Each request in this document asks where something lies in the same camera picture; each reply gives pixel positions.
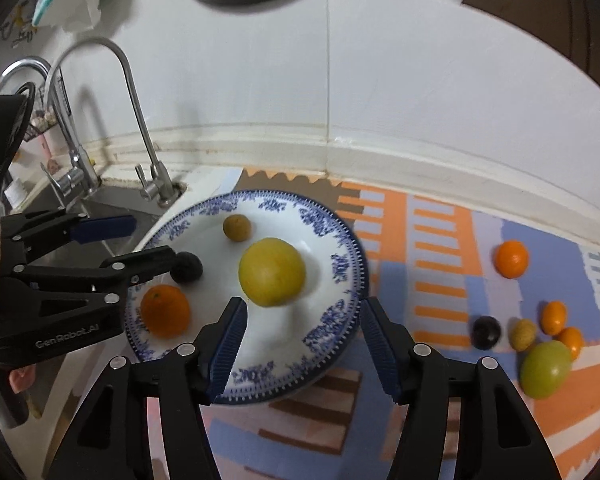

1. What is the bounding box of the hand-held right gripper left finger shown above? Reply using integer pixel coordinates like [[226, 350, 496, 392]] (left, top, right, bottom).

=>
[[55, 296, 249, 480]]

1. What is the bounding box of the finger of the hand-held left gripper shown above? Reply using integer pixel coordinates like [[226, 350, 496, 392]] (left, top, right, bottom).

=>
[[11, 246, 179, 307], [0, 210, 137, 267]]

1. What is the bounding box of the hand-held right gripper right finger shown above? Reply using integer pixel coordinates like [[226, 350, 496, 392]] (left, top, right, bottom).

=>
[[361, 296, 563, 480]]

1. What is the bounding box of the dark round fruit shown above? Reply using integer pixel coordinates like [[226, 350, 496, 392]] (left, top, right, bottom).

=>
[[170, 252, 203, 285], [470, 315, 503, 351]]

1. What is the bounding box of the blue patterned white plate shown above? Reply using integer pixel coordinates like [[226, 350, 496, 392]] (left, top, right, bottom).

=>
[[125, 190, 369, 405]]

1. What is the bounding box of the person's left forearm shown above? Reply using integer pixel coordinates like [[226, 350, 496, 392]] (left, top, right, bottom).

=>
[[0, 94, 37, 307]]

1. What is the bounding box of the person's left hand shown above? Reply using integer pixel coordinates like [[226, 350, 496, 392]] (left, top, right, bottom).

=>
[[0, 356, 37, 393]]

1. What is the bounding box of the steel sink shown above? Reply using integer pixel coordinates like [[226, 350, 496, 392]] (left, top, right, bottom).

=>
[[30, 185, 161, 271]]

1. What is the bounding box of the orange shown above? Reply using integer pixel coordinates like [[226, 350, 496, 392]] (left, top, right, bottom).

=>
[[140, 284, 191, 339], [494, 240, 530, 279]]

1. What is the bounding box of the chrome sink faucet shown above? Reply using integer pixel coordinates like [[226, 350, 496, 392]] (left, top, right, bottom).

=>
[[0, 57, 102, 207]]

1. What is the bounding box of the orange and blue patterned mat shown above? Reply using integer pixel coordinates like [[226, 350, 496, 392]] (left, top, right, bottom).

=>
[[145, 167, 600, 480]]

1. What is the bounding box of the large yellow round fruit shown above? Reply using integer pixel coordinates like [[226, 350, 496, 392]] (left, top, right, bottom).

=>
[[238, 238, 307, 308]]

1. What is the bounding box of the small tan round fruit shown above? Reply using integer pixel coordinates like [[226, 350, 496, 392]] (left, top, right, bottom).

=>
[[510, 319, 538, 352], [223, 214, 253, 243]]

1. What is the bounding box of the gooseneck steel faucet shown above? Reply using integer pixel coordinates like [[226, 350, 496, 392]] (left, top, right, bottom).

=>
[[45, 37, 181, 207]]

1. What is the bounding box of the green round fruit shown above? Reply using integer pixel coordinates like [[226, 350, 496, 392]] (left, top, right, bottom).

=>
[[520, 340, 574, 400]]

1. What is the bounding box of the small orange kumquat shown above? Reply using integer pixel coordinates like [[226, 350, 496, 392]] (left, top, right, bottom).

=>
[[556, 327, 585, 361], [540, 301, 568, 336]]

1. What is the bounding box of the dark brown panel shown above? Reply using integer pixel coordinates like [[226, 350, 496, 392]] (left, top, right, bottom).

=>
[[460, 0, 600, 113]]

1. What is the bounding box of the cartoon wall sticker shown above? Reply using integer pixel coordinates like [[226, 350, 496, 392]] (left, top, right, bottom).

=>
[[0, 4, 37, 50]]

